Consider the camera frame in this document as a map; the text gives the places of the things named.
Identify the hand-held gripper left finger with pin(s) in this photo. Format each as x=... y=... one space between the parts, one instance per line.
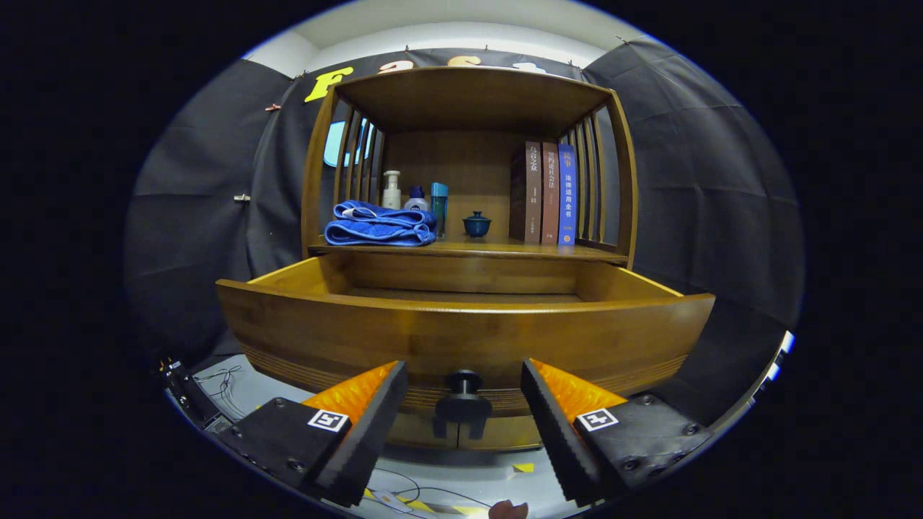
x=371 y=432

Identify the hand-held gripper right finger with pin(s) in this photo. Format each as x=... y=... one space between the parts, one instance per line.
x=554 y=440

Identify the wooden drawer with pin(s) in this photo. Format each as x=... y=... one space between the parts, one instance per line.
x=461 y=339

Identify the wooden cabinet door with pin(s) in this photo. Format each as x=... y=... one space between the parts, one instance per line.
x=505 y=432
x=422 y=432

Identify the wooden countertop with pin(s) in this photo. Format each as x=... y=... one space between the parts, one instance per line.
x=490 y=249

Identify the wooden cabinet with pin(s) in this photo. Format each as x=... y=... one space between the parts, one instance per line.
x=461 y=166

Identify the yellow tape piece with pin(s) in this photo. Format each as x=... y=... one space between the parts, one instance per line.
x=523 y=467

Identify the black electronic box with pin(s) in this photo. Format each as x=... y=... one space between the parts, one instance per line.
x=191 y=393

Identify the blue folded towel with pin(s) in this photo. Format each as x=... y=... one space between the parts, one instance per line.
x=375 y=231

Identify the blue lidded teacup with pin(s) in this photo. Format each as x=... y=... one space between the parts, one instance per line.
x=477 y=227

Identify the reddish brown book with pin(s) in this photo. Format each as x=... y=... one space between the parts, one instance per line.
x=550 y=209

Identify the blue book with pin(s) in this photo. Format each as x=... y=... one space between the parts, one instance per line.
x=567 y=209

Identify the white bottle with blue cap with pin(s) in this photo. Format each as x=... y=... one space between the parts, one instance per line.
x=416 y=204

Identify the clear teal bottle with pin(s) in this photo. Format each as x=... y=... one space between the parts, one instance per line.
x=439 y=209

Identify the white pump bottle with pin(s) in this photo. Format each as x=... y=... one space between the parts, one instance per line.
x=391 y=196

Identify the dark brown book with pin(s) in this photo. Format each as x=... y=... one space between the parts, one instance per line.
x=525 y=194

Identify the white panel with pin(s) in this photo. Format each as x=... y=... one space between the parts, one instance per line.
x=787 y=341

